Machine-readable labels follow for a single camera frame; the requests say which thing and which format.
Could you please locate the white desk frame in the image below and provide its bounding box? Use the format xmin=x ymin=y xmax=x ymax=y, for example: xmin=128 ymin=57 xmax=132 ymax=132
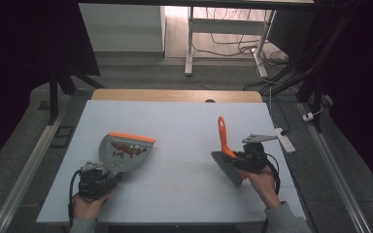
xmin=184 ymin=6 xmax=278 ymax=79

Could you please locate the person's left hand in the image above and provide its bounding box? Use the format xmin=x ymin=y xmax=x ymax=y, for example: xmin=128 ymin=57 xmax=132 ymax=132
xmin=72 ymin=189 xmax=113 ymax=221

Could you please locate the person's right hand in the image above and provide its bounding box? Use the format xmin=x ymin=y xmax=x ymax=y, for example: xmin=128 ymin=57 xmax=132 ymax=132
xmin=244 ymin=165 xmax=284 ymax=210

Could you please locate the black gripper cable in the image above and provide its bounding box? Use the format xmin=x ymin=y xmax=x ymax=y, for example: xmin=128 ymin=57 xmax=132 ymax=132
xmin=261 ymin=152 xmax=282 ymax=233
xmin=67 ymin=168 xmax=83 ymax=227

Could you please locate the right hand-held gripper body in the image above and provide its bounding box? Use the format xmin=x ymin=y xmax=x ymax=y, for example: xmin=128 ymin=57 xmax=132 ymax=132
xmin=242 ymin=133 xmax=279 ymax=173

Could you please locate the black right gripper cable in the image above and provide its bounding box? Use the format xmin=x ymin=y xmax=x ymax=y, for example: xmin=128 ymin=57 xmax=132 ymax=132
xmin=261 ymin=152 xmax=282 ymax=233

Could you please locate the white board table cover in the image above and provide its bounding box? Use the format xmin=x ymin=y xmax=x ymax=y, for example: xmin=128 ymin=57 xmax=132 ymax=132
xmin=36 ymin=99 xmax=306 ymax=225

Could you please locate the black metal stand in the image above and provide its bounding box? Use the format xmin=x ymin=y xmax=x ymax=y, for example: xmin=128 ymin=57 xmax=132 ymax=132
xmin=260 ymin=13 xmax=354 ymax=134
xmin=47 ymin=62 xmax=105 ymax=126

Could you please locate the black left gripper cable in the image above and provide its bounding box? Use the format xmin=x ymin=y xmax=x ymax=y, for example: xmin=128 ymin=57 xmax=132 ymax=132
xmin=67 ymin=168 xmax=83 ymax=227

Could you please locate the white power strip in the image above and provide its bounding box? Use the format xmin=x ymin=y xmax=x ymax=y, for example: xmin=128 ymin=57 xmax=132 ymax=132
xmin=274 ymin=127 xmax=296 ymax=154

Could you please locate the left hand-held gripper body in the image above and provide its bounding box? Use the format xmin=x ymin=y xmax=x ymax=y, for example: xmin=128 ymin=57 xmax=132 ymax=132
xmin=77 ymin=160 xmax=111 ymax=199

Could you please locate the aluminium rail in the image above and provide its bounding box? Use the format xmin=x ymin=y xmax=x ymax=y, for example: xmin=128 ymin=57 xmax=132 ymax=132
xmin=296 ymin=101 xmax=373 ymax=233
xmin=0 ymin=93 xmax=73 ymax=233

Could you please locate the tangle of floor cables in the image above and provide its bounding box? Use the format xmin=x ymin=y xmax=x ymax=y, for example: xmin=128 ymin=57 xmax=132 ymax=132
xmin=192 ymin=8 xmax=290 ymax=67

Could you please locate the white cabinet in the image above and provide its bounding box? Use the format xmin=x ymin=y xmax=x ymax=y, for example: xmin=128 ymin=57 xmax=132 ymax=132
xmin=78 ymin=3 xmax=166 ymax=53

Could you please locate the wooden table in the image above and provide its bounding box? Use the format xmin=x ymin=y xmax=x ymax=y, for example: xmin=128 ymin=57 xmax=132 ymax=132
xmin=90 ymin=88 xmax=264 ymax=104

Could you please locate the orange brush with grey bristles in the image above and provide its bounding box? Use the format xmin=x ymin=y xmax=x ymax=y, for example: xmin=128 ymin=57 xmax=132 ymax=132
xmin=211 ymin=116 xmax=249 ymax=188

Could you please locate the grey dustpan with orange edge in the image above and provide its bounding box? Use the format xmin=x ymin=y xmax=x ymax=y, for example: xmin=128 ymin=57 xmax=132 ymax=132
xmin=97 ymin=131 xmax=156 ymax=174

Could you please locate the pile of red beans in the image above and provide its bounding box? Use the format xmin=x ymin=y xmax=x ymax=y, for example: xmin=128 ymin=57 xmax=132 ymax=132
xmin=111 ymin=141 xmax=149 ymax=160

